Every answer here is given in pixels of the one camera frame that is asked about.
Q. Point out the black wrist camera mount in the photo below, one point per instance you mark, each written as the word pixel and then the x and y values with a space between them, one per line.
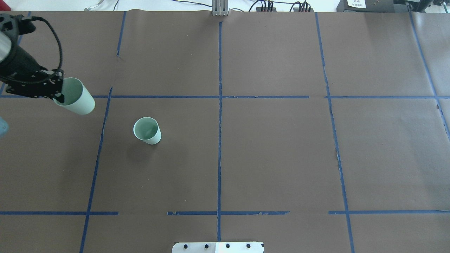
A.
pixel 14 26

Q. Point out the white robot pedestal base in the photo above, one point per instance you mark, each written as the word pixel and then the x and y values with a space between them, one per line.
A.
pixel 219 247

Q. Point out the mint green cup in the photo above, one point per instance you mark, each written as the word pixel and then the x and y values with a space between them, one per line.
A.
pixel 78 98
pixel 147 130

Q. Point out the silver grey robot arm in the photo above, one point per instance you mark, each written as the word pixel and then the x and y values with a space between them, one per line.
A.
pixel 2 45

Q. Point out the black computer box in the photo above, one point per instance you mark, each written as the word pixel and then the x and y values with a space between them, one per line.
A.
pixel 372 6

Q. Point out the black orange usb hub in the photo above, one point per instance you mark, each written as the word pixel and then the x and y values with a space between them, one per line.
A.
pixel 266 6

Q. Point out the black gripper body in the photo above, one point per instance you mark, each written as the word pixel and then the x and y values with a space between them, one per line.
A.
pixel 21 62

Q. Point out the aluminium frame post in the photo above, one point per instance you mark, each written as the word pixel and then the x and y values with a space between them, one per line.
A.
pixel 220 8

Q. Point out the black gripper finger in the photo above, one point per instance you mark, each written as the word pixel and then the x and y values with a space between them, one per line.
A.
pixel 59 98

